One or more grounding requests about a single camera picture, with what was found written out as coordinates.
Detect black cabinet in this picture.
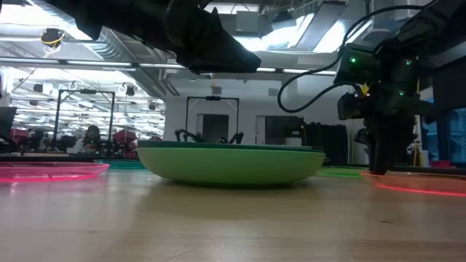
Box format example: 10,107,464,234
304,122,349,166

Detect green plastic bowl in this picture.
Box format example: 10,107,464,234
137,146,326,185

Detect transparent blue small plate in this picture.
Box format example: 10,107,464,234
93,159,147,170

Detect person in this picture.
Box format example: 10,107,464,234
74,124,103,155

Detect transparent pink small plate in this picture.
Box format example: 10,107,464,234
0,161,111,183

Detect black workstation frame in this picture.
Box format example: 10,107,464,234
185,95,241,144
53,88,117,154

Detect transparent green small plate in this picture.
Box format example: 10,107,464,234
315,166,369,179

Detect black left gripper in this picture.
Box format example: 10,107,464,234
47,0,262,74

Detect yellow cable coil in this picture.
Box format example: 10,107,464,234
39,28,68,49

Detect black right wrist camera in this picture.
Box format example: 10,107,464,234
333,42,383,87

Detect red fabric item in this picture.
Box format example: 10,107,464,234
111,129,139,159

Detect transparent orange small plate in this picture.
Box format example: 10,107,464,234
359,170,466,199

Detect grey ventilation duct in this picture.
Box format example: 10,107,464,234
96,28,180,98

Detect dark standing monitor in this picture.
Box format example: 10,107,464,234
0,106,18,139

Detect long ceiling light bar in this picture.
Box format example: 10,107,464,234
0,56,338,76

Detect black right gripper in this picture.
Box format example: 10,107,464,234
337,57,438,176

